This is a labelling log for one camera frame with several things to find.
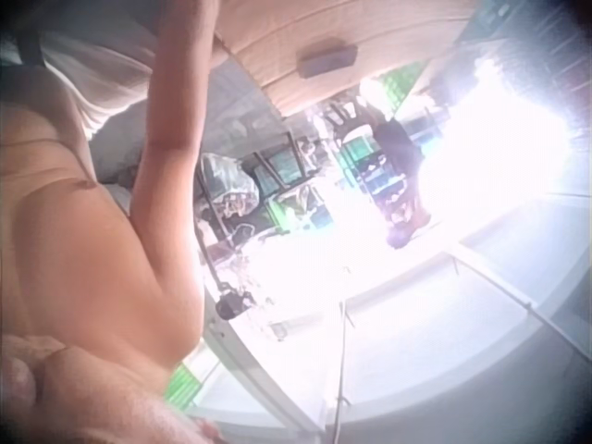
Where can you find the cluttered rack with bags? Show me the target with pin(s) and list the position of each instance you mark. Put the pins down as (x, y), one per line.
(240, 185)

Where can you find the small brown box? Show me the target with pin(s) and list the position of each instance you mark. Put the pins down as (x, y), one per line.
(327, 59)

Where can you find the green slatted crate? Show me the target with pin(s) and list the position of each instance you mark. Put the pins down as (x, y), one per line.
(181, 383)

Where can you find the black chair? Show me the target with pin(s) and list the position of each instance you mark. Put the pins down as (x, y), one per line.
(344, 121)

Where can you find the small black hanging object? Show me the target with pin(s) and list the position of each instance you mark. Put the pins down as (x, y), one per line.
(232, 303)

